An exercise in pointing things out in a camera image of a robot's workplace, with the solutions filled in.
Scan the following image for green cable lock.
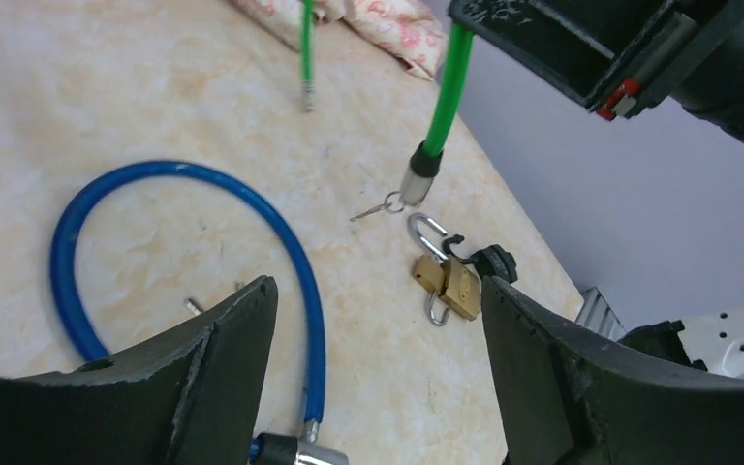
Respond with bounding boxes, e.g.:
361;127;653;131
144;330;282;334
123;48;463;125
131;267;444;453
300;1;474;209

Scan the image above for blue cable lock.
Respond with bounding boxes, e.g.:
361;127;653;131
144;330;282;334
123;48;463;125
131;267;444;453
48;160;349;464

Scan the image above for blue lock keys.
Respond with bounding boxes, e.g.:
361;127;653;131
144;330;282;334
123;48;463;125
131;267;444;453
184;298;203;316

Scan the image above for green lock keys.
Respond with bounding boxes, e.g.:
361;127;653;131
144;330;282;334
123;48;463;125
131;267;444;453
350;191;406;222

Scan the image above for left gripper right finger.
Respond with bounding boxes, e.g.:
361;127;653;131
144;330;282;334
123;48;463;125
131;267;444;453
481;277;744;464

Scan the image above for black padlock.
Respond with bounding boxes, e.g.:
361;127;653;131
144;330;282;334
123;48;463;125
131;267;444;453
442;234;518;284

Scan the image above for crumpled printed paper bag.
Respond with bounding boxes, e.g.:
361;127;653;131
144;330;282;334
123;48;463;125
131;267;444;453
232;0;449;80

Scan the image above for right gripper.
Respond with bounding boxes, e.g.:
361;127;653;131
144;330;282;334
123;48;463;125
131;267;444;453
449;0;744;144

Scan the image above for large brass padlock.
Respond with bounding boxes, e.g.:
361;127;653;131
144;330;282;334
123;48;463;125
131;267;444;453
407;212;481;321

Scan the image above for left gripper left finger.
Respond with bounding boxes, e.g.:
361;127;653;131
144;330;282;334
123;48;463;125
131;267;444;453
0;276;278;464

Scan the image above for small brass padlock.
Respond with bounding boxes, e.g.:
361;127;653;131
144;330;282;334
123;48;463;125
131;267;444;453
411;255;450;327

